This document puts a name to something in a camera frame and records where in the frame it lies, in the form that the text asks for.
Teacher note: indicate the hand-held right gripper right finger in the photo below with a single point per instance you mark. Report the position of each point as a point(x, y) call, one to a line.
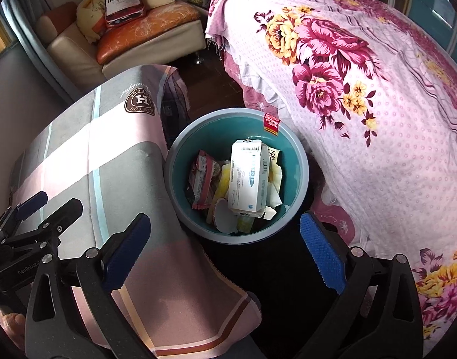
point(322, 254)

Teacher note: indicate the grey curtain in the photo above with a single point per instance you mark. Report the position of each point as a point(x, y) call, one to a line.
point(30, 18)

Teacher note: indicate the teal door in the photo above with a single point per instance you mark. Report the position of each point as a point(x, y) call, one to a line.
point(434, 7)

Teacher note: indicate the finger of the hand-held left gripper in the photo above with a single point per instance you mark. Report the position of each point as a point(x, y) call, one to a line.
point(60, 217)
point(32, 202)

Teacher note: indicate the yellow printed wrapper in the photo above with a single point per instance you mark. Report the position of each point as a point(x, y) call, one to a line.
point(223, 179)

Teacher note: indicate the bottle shaped pillow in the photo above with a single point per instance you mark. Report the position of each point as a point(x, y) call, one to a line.
point(122, 2)

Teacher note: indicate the teal trash bin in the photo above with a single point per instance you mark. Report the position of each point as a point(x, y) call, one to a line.
point(183, 146)

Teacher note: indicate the orange seat cushion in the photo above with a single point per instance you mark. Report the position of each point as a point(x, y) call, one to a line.
point(146, 33)

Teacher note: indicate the cream leather sofa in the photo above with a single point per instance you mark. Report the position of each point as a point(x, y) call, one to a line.
point(75, 60)

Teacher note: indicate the red snack wrapper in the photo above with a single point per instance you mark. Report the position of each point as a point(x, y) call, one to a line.
point(202, 179)

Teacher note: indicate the grey pink checked tablecloth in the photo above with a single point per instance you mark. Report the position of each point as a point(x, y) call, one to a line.
point(82, 157)

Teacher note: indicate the white eggshell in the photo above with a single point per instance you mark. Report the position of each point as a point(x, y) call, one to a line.
point(224, 218)

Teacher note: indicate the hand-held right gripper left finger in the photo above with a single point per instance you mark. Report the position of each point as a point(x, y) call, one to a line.
point(127, 254)

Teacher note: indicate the person's left hand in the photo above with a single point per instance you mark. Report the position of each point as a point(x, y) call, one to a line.
point(11, 325)

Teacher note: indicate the white medicine box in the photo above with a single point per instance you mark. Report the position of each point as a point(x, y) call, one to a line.
point(247, 179)

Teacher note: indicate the pink floral bedspread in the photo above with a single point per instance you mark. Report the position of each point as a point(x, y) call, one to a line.
point(381, 119)

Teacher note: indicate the silver white wrapper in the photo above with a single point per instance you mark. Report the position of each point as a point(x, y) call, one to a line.
point(275, 190)

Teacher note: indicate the yellow cartoon pillow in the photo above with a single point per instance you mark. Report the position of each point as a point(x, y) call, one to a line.
point(88, 18)

